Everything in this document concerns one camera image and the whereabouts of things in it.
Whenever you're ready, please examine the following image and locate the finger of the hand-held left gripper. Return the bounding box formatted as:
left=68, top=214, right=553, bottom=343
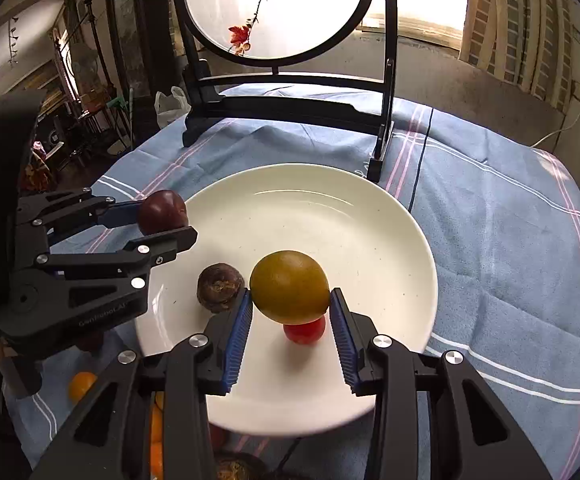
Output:
left=17, top=187, right=143, bottom=251
left=34, top=226, right=199, bottom=332

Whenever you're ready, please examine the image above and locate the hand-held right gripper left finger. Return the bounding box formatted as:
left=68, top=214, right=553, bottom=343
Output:
left=30, top=290, right=255, bottom=480

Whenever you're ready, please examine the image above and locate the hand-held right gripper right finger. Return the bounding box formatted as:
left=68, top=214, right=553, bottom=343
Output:
left=329, top=287, right=553, bottom=480

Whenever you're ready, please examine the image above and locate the dark red plum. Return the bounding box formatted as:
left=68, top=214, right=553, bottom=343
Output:
left=137, top=189, right=189, bottom=236

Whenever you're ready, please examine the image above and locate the yellow lemon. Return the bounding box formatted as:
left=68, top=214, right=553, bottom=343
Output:
left=249, top=250, right=331, bottom=325

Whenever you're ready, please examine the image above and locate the white round plate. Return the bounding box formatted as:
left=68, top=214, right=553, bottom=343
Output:
left=134, top=162, right=439, bottom=436

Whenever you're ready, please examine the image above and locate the orange tangerine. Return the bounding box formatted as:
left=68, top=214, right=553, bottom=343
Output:
left=150, top=391, right=165, bottom=443
left=68, top=371, right=98, bottom=403
left=150, top=442, right=165, bottom=480

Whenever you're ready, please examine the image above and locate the green stool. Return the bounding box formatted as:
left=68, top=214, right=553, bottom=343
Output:
left=110, top=96, right=133, bottom=141

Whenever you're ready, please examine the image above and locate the white plastic bag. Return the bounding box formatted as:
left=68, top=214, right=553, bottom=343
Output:
left=154, top=86, right=191, bottom=130

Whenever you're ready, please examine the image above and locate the standing fan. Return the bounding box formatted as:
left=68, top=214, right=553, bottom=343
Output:
left=67, top=42, right=100, bottom=96

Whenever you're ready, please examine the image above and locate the dark wooden cabinet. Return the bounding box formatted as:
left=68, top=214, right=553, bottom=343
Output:
left=104, top=0, right=185, bottom=143

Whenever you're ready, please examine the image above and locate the blue striped tablecloth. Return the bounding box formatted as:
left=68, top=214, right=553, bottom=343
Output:
left=2, top=82, right=580, bottom=480

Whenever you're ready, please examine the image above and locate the round embroidered bird screen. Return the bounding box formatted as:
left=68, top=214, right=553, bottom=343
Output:
left=167, top=0, right=398, bottom=183

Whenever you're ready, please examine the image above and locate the beige checked curtain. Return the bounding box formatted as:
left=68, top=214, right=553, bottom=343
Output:
left=457, top=0, right=578, bottom=113

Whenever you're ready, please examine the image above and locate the white cable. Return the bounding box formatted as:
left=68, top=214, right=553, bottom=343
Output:
left=529, top=97, right=580, bottom=148

